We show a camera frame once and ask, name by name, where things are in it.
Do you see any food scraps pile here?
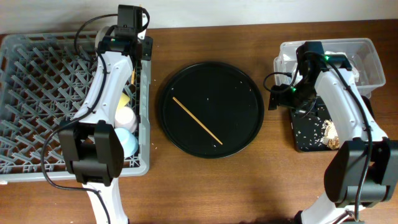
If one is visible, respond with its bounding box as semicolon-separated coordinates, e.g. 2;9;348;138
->
321;119;340;150

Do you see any clear plastic bin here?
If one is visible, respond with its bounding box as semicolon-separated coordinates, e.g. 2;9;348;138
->
274;38;386;98

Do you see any blue cup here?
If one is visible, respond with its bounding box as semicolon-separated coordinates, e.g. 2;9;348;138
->
115;128;139;158

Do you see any pink cup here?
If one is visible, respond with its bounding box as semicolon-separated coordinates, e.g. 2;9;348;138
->
114;106;138;133

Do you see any wooden chopstick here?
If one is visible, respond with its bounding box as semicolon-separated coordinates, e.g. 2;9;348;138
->
172;96;223;145
130;67;136;85

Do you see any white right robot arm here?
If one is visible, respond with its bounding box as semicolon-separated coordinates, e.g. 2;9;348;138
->
269;39;397;223

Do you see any black rectangular tray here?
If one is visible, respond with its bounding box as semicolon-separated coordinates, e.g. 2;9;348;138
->
288;95;379;153

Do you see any yellow bowl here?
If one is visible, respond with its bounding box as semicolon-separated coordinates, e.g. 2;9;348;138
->
116;93;130;110

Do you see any pale green plate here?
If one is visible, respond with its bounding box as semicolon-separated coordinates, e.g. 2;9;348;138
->
95;26;109;48

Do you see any grey dishwasher rack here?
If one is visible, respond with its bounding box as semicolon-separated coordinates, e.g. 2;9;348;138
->
0;29;152;184

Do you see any round black tray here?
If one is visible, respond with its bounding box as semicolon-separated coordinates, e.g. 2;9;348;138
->
158;62;264;159

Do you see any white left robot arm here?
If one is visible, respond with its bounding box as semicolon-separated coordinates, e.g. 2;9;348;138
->
54;5;153;223

